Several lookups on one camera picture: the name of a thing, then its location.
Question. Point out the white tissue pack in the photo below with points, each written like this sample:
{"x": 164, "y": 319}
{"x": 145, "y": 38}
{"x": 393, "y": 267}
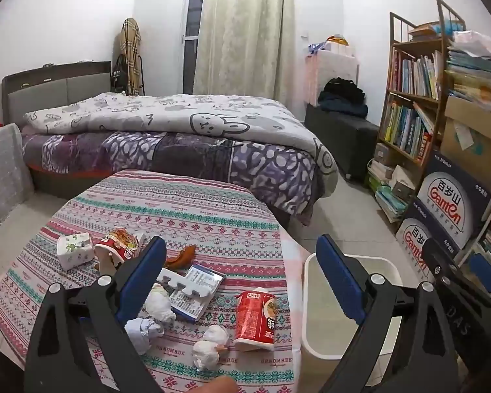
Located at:
{"x": 75, "y": 250}

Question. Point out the stack of books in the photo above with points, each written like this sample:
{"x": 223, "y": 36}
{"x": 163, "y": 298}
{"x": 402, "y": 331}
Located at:
{"x": 388, "y": 196}

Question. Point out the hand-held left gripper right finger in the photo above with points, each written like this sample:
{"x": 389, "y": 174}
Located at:
{"x": 339, "y": 278}

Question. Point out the wooden bookshelf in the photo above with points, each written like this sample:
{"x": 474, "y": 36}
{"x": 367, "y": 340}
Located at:
{"x": 413, "y": 90}

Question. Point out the brown cardboard box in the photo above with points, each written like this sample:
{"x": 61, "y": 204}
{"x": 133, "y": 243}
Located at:
{"x": 474, "y": 139}

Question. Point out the dark blue water carton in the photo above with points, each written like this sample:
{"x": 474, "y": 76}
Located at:
{"x": 450, "y": 200}
{"x": 417, "y": 245}

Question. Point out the blue and white box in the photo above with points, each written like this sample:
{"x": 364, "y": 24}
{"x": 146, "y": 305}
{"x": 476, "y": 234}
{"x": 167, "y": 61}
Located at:
{"x": 198, "y": 290}

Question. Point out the pink covered cabinet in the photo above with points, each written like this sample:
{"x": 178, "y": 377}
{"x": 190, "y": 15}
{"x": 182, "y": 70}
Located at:
{"x": 329, "y": 71}

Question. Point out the stack of papers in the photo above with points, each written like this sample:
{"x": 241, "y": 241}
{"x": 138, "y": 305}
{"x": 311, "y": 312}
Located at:
{"x": 474, "y": 65}

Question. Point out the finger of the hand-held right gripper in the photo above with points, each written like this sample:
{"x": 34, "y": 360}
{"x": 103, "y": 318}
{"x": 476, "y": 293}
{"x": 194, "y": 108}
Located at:
{"x": 485, "y": 273}
{"x": 438, "y": 260}

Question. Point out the white lace cloth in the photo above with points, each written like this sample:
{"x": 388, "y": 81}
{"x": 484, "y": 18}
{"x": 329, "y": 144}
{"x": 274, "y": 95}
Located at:
{"x": 4, "y": 180}

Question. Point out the white trash bin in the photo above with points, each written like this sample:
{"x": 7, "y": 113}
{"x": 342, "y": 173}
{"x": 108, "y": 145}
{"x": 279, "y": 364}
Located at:
{"x": 331, "y": 335}

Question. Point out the black clothes pile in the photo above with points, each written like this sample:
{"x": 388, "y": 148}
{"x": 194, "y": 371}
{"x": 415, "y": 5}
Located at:
{"x": 343, "y": 94}

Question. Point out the crumpled white tissue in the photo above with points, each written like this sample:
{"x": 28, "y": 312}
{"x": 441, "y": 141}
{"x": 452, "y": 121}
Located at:
{"x": 159, "y": 303}
{"x": 210, "y": 346}

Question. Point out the patterned tablecloth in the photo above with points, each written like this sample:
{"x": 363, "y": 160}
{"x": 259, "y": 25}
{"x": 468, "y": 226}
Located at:
{"x": 180, "y": 213}

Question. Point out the white foam strip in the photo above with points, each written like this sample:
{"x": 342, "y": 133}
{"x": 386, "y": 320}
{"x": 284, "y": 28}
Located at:
{"x": 179, "y": 283}

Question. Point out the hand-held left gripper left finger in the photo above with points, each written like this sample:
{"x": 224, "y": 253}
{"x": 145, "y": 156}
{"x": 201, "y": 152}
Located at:
{"x": 149, "y": 266}

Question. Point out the red paper cup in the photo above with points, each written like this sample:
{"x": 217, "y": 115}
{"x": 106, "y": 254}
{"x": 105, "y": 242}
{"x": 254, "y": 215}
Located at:
{"x": 254, "y": 319}

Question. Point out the plaid scarf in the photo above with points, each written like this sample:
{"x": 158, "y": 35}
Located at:
{"x": 131, "y": 49}

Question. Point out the crushed red noodle cup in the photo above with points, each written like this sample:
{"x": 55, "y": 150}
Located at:
{"x": 116, "y": 245}

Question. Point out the black storage ottoman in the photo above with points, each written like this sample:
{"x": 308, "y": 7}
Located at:
{"x": 339, "y": 139}

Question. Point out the crumpled bluish paper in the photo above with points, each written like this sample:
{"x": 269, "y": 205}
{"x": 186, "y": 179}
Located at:
{"x": 143, "y": 332}

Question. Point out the window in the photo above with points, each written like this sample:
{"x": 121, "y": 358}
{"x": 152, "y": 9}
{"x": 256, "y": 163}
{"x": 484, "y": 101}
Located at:
{"x": 191, "y": 28}

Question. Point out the grey bed headboard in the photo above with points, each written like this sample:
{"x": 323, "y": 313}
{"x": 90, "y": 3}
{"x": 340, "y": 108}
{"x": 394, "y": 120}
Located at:
{"x": 45, "y": 86}

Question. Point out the black bag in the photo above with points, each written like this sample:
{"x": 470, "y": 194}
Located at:
{"x": 118, "y": 73}

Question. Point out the cream curtain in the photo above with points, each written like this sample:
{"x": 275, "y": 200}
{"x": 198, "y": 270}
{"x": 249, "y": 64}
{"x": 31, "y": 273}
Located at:
{"x": 243, "y": 37}

